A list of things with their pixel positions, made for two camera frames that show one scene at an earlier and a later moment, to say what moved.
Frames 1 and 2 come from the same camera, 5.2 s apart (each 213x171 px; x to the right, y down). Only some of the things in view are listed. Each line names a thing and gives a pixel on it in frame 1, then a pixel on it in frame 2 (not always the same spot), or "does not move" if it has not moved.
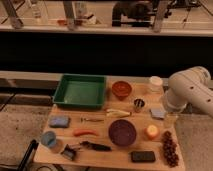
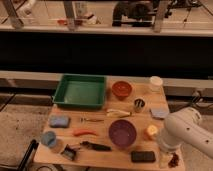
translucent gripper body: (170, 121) to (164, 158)
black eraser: (143, 156) does not move
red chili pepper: (78, 132) does not move
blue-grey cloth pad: (158, 112) does not move
